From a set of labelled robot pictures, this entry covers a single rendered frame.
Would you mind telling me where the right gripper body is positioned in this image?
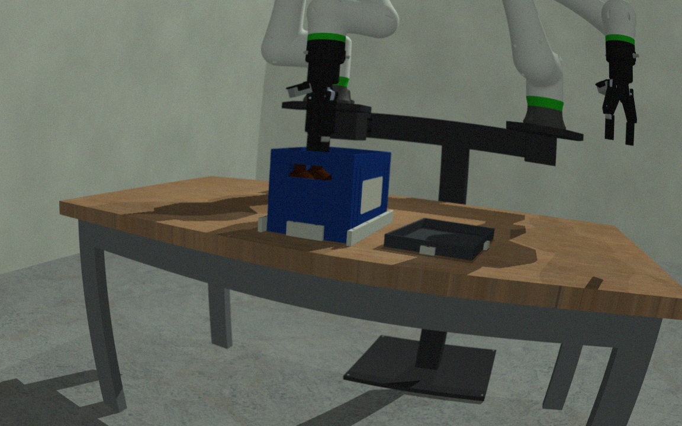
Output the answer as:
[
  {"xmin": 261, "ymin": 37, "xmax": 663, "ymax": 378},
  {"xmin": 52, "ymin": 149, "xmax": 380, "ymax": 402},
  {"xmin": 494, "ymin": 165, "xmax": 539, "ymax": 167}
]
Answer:
[{"xmin": 307, "ymin": 62, "xmax": 340, "ymax": 104}]

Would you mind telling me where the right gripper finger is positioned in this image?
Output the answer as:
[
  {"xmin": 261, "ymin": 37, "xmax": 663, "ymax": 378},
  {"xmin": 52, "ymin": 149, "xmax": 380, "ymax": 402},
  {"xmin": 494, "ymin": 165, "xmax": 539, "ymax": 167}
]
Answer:
[
  {"xmin": 305, "ymin": 91, "xmax": 319, "ymax": 151},
  {"xmin": 315, "ymin": 87, "xmax": 338, "ymax": 153}
]

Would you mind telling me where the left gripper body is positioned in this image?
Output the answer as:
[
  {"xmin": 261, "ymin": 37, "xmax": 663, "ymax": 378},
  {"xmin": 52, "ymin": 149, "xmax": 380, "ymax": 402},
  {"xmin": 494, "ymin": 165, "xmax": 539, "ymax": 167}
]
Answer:
[{"xmin": 609, "ymin": 60, "xmax": 633, "ymax": 101}]

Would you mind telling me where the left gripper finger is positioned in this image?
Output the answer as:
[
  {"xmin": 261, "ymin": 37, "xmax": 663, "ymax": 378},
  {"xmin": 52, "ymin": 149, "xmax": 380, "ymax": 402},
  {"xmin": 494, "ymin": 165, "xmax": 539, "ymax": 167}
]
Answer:
[
  {"xmin": 620, "ymin": 89, "xmax": 637, "ymax": 146},
  {"xmin": 602, "ymin": 79, "xmax": 626, "ymax": 140}
]

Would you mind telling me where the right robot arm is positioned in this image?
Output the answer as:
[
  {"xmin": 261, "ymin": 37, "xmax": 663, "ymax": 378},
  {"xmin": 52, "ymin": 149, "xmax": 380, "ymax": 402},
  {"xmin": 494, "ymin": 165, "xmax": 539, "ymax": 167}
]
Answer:
[{"xmin": 261, "ymin": 0, "xmax": 399, "ymax": 104}]

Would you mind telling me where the brown glass bottle with yellow cap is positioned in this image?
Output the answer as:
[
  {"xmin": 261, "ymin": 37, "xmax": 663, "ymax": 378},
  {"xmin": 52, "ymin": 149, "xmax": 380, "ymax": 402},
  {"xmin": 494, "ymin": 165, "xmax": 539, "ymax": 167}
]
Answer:
[{"xmin": 306, "ymin": 165, "xmax": 329, "ymax": 180}]

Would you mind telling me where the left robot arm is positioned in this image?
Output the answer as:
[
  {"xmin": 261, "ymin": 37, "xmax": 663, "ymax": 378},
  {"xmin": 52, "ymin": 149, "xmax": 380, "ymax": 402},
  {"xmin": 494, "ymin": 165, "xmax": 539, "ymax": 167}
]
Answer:
[{"xmin": 502, "ymin": 0, "xmax": 639, "ymax": 130}]

